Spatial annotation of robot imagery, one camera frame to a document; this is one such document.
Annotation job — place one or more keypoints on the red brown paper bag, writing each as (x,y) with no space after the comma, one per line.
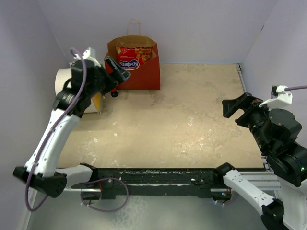
(147,76)

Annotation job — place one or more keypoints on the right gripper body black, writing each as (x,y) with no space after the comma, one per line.
(253,114)

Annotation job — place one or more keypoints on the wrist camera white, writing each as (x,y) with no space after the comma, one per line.
(280,98)
(90,54)

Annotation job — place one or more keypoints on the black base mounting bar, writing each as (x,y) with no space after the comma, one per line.
(199,182)

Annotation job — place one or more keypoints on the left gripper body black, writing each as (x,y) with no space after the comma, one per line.
(104,83)

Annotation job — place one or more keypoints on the small red black bottle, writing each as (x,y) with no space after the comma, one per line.
(114,93)

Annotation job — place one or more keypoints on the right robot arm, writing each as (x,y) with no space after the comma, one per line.
(283,153)

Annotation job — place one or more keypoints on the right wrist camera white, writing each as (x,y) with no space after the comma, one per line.
(280,98)

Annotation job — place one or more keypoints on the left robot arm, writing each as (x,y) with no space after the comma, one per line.
(77,86)

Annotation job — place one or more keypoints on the red candy snack bag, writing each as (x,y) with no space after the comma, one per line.
(132,58)

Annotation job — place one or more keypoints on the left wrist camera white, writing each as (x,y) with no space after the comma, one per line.
(90,54)

